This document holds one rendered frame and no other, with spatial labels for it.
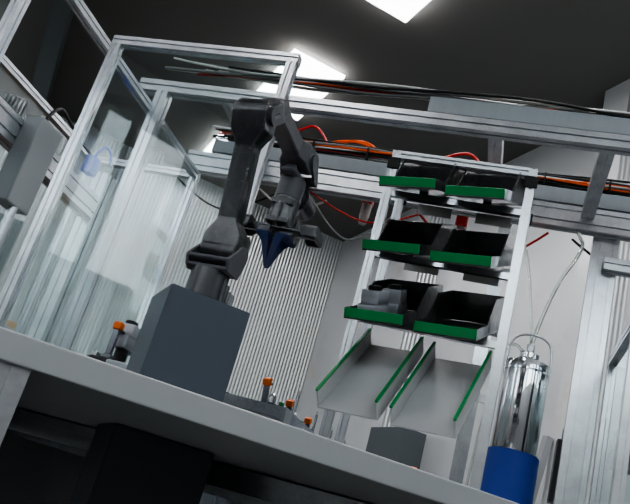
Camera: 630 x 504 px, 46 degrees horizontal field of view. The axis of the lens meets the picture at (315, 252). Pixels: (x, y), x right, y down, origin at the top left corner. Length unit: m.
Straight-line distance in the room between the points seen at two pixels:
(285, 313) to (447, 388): 9.95
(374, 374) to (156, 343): 0.59
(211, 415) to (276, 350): 10.57
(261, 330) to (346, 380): 9.73
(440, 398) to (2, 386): 0.99
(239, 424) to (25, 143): 1.83
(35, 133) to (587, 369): 1.98
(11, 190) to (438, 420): 1.52
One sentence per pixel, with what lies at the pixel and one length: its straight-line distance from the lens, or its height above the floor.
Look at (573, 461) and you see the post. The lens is 2.66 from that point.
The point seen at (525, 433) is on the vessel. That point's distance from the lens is 2.32.
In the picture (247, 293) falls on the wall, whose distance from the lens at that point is 11.32.
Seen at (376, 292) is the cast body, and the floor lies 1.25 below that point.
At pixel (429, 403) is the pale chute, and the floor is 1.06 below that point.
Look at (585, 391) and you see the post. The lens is 2.71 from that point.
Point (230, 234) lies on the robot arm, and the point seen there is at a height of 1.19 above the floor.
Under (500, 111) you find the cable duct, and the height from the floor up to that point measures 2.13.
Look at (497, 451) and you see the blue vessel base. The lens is 2.31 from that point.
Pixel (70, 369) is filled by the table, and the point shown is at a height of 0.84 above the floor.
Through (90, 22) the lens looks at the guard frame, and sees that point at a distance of 2.43.
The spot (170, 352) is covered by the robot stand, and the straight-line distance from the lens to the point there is 1.19.
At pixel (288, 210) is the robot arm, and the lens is 1.53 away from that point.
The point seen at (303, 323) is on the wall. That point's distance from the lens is 11.60.
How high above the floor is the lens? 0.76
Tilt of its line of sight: 20 degrees up
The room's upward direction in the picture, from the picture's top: 16 degrees clockwise
